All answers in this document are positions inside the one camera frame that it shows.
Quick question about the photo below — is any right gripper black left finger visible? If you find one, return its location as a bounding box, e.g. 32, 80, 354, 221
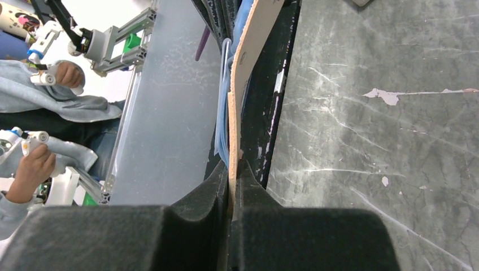
1, 163, 228, 270

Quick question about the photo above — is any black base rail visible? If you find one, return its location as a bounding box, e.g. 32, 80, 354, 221
195, 1, 302, 187

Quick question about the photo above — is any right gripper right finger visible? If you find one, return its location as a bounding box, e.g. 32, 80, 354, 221
229, 159, 400, 270

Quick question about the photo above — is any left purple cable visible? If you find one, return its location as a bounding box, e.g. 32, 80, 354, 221
194, 25, 212, 63

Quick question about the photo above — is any person in grey hoodie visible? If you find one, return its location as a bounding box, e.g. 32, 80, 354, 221
0, 59, 126, 240

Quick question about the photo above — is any tan blue card holder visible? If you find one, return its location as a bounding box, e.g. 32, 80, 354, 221
214, 0, 284, 216

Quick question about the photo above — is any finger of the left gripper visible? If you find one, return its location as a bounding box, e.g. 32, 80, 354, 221
192, 0, 242, 41

